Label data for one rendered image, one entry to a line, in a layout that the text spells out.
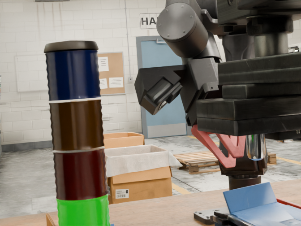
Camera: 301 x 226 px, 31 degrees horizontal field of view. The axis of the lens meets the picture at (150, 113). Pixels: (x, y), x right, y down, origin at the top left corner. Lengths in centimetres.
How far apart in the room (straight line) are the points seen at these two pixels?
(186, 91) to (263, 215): 21
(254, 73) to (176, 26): 19
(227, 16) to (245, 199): 25
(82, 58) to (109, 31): 1124
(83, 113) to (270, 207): 40
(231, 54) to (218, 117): 48
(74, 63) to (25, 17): 1111
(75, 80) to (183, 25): 38
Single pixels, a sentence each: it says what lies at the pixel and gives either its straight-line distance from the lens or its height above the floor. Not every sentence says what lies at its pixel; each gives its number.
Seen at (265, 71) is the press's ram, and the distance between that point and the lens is 56.
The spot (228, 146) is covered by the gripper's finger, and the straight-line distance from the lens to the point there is 73.
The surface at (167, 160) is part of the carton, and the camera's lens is 418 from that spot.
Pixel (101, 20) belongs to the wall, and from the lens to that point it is 1162.
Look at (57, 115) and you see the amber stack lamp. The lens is 38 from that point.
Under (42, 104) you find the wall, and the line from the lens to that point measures 1139.
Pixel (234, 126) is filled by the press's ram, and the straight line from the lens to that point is 55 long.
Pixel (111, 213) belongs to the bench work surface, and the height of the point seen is 90.
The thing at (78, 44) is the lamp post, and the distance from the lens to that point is 38.
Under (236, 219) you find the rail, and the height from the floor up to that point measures 99.
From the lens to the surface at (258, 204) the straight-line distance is 74.
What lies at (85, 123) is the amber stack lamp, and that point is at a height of 114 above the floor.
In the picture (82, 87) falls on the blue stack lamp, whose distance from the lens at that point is 38.
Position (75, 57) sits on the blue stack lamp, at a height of 118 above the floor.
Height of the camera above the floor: 116
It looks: 3 degrees down
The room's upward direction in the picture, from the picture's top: 4 degrees counter-clockwise
